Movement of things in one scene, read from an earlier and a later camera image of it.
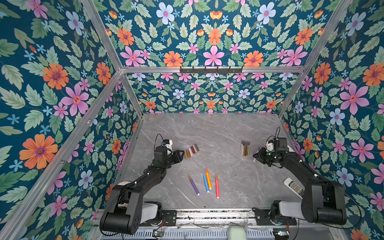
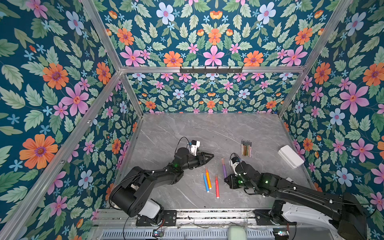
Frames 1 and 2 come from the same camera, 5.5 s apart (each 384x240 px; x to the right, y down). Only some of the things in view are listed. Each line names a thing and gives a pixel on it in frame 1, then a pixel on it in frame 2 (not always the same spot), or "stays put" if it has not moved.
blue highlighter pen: (206, 183) stays put
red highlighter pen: (217, 186) stays put
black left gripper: (177, 158) -> (200, 158)
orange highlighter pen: (208, 179) stays put
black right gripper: (260, 155) -> (231, 182)
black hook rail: (211, 70) stays put
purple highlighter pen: (196, 191) -> (224, 169)
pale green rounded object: (237, 232) stays put
